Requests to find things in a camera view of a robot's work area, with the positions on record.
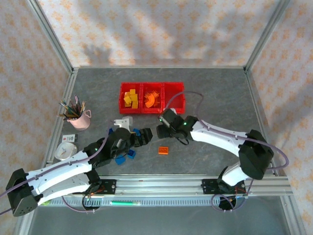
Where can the orange studded lego brick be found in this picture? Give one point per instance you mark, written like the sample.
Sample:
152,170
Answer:
163,150

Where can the yellow lego plate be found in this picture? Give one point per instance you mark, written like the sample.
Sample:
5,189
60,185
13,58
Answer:
127,105

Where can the long orange lego plate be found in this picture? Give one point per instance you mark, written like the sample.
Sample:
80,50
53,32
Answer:
152,93

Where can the long yellow lego brick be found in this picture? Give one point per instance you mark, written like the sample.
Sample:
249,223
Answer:
134,98

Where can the yellow curved lego brick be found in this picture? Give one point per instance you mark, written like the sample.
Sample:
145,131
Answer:
127,99

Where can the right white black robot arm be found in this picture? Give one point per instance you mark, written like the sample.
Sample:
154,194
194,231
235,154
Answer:
254,156

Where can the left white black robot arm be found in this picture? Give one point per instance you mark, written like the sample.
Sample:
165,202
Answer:
58,171

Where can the blue smooth lego block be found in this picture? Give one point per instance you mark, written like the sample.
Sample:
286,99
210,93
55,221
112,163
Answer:
119,161

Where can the red plastic bin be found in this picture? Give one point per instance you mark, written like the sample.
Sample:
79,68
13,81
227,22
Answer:
122,110
151,110
174,98

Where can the white card with red mark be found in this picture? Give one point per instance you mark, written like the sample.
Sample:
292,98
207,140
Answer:
70,138

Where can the white round clock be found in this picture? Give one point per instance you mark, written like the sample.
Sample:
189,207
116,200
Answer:
65,151

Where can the tan pencil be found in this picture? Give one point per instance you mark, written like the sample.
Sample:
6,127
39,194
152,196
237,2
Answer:
82,107

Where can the purple pencil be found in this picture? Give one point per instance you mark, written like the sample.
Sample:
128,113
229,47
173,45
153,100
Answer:
77,104

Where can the yellow pencil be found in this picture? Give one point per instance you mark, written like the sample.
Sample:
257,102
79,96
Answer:
64,116

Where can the pink cup with pencils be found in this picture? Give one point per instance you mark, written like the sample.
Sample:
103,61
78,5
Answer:
66,109

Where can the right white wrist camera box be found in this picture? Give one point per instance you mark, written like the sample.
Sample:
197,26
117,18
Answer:
172,110

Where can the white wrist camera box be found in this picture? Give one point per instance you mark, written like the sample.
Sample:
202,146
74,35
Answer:
172,110
123,122

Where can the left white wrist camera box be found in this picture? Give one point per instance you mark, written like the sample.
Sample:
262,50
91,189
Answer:
123,122

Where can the left black mount plate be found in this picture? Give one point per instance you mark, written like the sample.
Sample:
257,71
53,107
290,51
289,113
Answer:
108,186

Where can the black mount plate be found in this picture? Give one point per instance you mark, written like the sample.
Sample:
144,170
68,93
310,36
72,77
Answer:
210,186
108,186

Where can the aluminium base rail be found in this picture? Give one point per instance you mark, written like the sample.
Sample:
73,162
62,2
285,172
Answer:
159,186

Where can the aluminium cross rail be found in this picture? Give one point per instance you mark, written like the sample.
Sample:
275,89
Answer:
159,67

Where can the right black mount plate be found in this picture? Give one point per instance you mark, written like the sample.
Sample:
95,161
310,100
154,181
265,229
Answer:
210,186

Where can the aluminium side rail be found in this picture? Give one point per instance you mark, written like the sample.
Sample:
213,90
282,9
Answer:
250,85
71,85

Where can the aluminium frame post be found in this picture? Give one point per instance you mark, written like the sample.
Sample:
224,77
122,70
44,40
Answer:
264,36
52,36

